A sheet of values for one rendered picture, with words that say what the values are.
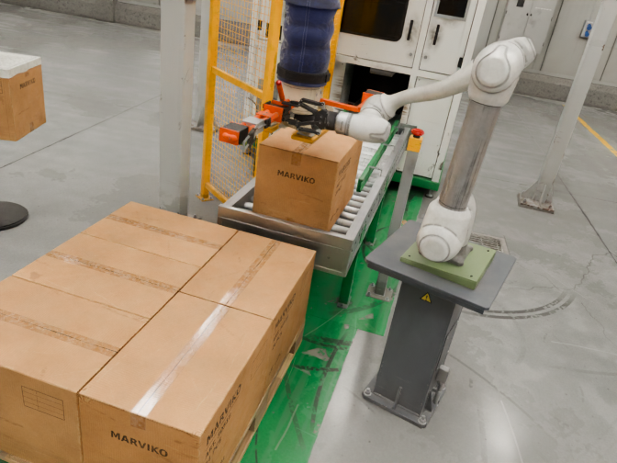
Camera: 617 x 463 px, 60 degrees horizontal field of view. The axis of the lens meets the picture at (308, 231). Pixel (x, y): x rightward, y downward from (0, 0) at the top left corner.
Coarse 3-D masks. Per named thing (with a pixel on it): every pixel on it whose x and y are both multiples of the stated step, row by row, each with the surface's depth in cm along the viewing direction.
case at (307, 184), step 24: (264, 144) 254; (288, 144) 259; (312, 144) 264; (336, 144) 270; (360, 144) 295; (264, 168) 259; (288, 168) 256; (312, 168) 252; (336, 168) 248; (264, 192) 265; (288, 192) 261; (312, 192) 257; (336, 192) 261; (288, 216) 266; (312, 216) 262; (336, 216) 279
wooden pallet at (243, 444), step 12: (300, 336) 270; (288, 360) 260; (276, 372) 234; (276, 384) 244; (264, 396) 221; (264, 408) 228; (252, 420) 210; (252, 432) 218; (240, 444) 199; (0, 456) 182; (12, 456) 180; (240, 456) 207
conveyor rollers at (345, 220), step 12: (372, 144) 414; (360, 156) 390; (372, 156) 389; (384, 156) 395; (360, 168) 365; (372, 180) 347; (360, 192) 325; (252, 204) 288; (348, 204) 309; (360, 204) 308; (348, 216) 293; (336, 228) 278; (348, 228) 278
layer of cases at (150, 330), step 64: (64, 256) 219; (128, 256) 226; (192, 256) 233; (256, 256) 240; (0, 320) 180; (64, 320) 184; (128, 320) 189; (192, 320) 194; (256, 320) 199; (0, 384) 166; (64, 384) 159; (128, 384) 162; (192, 384) 166; (256, 384) 201; (0, 448) 181; (64, 448) 170; (128, 448) 161; (192, 448) 152
